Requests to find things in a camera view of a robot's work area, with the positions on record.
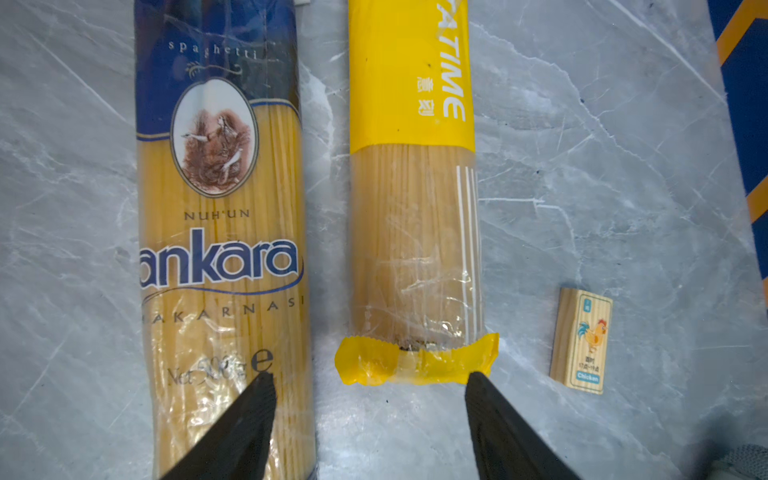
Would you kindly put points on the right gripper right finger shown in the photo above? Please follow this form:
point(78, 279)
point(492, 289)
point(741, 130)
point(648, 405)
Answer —
point(504, 444)

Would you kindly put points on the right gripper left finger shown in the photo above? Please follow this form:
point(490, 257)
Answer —
point(237, 446)

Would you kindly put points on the small tan tag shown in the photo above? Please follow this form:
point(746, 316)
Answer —
point(581, 337)

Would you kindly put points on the blue yellow spaghetti bag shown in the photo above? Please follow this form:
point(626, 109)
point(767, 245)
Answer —
point(222, 234)

